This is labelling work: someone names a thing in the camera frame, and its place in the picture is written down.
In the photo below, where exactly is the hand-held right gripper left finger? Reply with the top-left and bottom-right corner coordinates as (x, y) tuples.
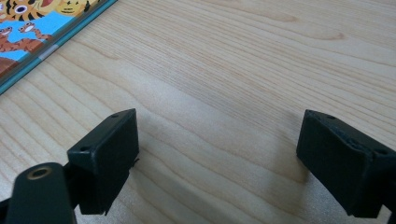
(66, 108), (140, 217)

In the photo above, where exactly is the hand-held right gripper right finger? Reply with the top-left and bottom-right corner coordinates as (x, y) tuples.
(295, 109), (396, 218)

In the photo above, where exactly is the colourful tiger picture book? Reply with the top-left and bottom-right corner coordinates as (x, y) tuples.
(0, 0), (119, 96)

